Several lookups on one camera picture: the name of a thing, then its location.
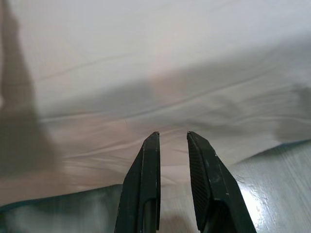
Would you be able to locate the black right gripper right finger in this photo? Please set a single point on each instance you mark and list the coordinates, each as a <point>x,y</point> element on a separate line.
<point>218,194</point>

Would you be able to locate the bed with cream sheet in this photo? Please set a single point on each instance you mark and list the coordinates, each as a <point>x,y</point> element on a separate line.
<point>145,60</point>

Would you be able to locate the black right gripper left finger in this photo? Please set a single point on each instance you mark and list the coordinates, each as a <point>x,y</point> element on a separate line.
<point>141,189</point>

